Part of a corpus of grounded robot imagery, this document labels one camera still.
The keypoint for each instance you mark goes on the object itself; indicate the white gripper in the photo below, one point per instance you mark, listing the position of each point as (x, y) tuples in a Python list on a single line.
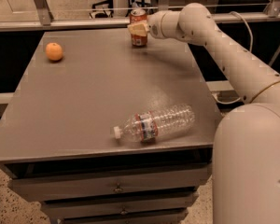
[(154, 25)]

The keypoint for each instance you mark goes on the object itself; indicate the red coke can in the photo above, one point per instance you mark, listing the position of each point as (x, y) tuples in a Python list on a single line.
[(138, 15)]

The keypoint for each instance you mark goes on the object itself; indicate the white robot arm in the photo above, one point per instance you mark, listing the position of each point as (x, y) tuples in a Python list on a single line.
[(246, 150)]

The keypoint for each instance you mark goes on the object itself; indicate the clear plastic water bottle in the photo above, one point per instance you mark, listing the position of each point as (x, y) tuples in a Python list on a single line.
[(142, 127)]

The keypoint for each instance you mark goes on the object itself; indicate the orange fruit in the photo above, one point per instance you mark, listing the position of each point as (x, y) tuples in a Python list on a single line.
[(54, 51)]

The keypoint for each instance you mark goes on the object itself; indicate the grey drawer cabinet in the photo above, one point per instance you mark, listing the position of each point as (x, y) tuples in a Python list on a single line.
[(56, 134)]

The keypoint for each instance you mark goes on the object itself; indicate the metal railing frame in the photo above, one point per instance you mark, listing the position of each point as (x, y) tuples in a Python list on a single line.
[(62, 14)]

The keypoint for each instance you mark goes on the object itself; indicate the top drawer metal handle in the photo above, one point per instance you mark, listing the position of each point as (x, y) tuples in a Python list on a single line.
[(118, 189)]

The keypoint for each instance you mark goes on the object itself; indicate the drawer metal handle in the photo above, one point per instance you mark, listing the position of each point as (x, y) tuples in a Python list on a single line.
[(124, 212), (118, 189)]

